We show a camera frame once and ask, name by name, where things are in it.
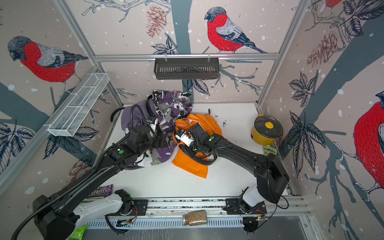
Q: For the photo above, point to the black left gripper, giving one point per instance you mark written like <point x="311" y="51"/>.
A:
<point x="157" y="143"/>

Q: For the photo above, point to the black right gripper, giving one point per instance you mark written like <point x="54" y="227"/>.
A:
<point x="188" y="150"/>

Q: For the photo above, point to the lilac purple trousers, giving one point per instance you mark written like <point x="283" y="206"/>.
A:
<point x="134" y="116"/>

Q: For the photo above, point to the orange trousers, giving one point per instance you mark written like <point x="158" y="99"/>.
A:
<point x="194" y="158"/>

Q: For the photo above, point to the purple camouflage trousers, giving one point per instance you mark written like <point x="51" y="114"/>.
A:
<point x="174" y="105"/>

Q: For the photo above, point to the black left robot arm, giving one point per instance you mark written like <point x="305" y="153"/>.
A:
<point x="55" y="216"/>

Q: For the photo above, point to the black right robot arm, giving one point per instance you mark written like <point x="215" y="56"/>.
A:
<point x="272" y="178"/>

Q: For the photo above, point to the yellow cooking pot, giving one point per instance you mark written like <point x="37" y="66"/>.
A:
<point x="259" y="139"/>

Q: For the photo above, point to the green snack packet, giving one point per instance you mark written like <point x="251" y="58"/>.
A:
<point x="269" y="150"/>

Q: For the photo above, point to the purple candy packet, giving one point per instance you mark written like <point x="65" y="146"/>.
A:
<point x="101" y="192"/>

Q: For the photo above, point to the glass lid with yellow knob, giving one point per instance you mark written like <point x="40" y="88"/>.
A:
<point x="268" y="127"/>

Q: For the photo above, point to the jar of brown grains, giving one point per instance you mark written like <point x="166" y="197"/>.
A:
<point x="195" y="218"/>

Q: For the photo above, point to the green wipes packet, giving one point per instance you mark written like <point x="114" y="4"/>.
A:
<point x="78" y="234"/>

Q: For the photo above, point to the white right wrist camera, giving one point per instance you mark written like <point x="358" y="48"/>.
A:
<point x="184" y="137"/>

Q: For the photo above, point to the black hanging wire basket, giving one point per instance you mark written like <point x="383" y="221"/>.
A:
<point x="187" y="68"/>

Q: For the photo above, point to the white wire mesh shelf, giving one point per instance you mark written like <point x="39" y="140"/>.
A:
<point x="81" y="102"/>

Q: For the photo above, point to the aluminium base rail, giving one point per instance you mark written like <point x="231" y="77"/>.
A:
<point x="168" y="213"/>

